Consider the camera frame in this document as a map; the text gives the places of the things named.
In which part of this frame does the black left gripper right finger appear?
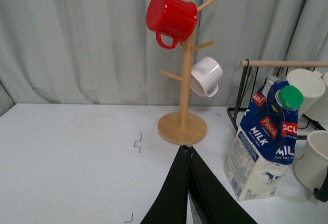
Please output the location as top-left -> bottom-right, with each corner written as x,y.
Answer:
187,147 -> 256,223

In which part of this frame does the right cream ribbed mug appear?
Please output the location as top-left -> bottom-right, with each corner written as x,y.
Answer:
305,72 -> 328,123

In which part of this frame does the white ceramic mug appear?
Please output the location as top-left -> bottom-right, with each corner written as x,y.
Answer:
190,57 -> 223,97

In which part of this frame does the grey curtain backdrop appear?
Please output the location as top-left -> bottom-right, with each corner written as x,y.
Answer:
1,0 -> 327,113

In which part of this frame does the cream ribbed mug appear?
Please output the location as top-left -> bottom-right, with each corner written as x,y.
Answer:
286,69 -> 326,118
305,72 -> 328,123

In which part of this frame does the left cream ribbed mug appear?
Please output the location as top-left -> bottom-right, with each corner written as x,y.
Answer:
286,69 -> 326,118

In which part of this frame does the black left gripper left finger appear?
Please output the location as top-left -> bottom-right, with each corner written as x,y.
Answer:
141,146 -> 189,224

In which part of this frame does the black wire cup rack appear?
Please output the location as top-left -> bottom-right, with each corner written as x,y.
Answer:
227,59 -> 327,131

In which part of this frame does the cream smiley mug black handle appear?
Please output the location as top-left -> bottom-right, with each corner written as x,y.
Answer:
295,130 -> 327,202

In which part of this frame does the red enamel mug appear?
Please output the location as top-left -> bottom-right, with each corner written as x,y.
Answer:
146,0 -> 198,49

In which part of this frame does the blue white milk carton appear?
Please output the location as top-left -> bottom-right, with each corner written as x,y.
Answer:
224,76 -> 303,201

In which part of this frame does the wooden mug tree stand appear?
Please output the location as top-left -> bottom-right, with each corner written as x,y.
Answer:
157,0 -> 219,146

